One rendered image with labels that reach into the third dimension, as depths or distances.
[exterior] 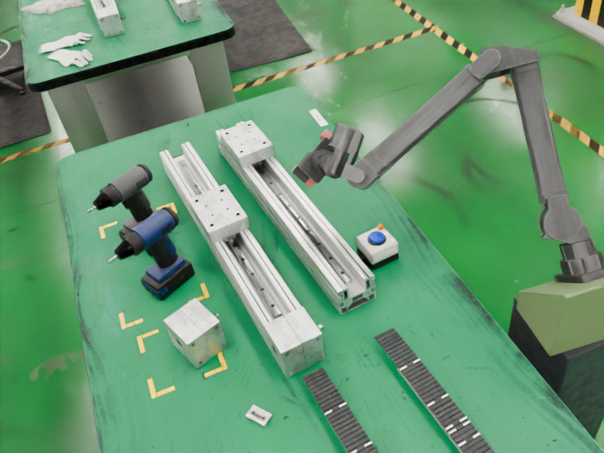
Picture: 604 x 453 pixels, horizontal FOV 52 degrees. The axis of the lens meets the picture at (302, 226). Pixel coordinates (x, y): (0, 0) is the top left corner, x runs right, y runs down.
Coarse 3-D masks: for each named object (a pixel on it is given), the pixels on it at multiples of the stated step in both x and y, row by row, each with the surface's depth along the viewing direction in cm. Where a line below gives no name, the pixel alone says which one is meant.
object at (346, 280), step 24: (240, 168) 186; (264, 168) 188; (264, 192) 173; (288, 192) 176; (288, 216) 165; (312, 216) 164; (288, 240) 167; (312, 240) 161; (336, 240) 156; (312, 264) 154; (336, 264) 154; (360, 264) 149; (336, 288) 144; (360, 288) 149
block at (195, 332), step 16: (192, 304) 145; (176, 320) 142; (192, 320) 141; (208, 320) 140; (176, 336) 140; (192, 336) 138; (208, 336) 140; (224, 336) 144; (192, 352) 139; (208, 352) 142
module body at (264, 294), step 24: (168, 168) 187; (192, 168) 192; (192, 192) 177; (192, 216) 179; (240, 240) 165; (240, 264) 159; (264, 264) 153; (240, 288) 148; (264, 288) 151; (288, 288) 146; (264, 312) 142; (288, 312) 145; (264, 336) 143
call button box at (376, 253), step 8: (368, 232) 160; (384, 232) 160; (360, 240) 158; (368, 240) 158; (384, 240) 157; (392, 240) 157; (360, 248) 160; (368, 248) 156; (376, 248) 156; (384, 248) 155; (392, 248) 156; (360, 256) 160; (368, 256) 157; (376, 256) 155; (384, 256) 157; (392, 256) 159; (368, 264) 159; (376, 264) 157; (384, 264) 159
